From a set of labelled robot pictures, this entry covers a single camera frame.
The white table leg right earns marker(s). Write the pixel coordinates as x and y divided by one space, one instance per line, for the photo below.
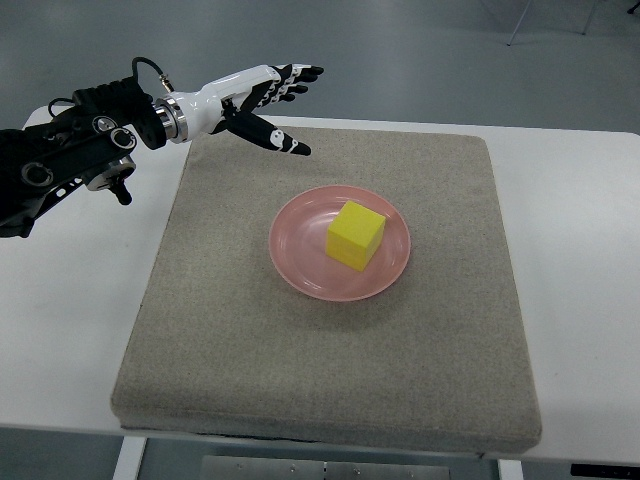
510 470

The black label plate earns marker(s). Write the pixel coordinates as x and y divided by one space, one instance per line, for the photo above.
605 471

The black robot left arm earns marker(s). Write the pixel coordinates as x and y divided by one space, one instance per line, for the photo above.
89 144

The yellow foam block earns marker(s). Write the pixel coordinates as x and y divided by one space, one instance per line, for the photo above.
354 235

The grey metal base plate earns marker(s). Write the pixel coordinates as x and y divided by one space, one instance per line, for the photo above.
228 467

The white table leg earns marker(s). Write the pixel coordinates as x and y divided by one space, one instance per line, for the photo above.
510 470
130 458

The metal chair leg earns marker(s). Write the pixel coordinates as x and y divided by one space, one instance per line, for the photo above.
518 24

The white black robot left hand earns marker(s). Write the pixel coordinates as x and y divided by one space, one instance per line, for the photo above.
228 104

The white table leg left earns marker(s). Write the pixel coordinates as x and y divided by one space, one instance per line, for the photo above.
130 458

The beige square cushion mat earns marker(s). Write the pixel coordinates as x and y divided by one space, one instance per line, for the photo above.
438 361

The pink plate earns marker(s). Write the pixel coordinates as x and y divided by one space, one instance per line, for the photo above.
297 245

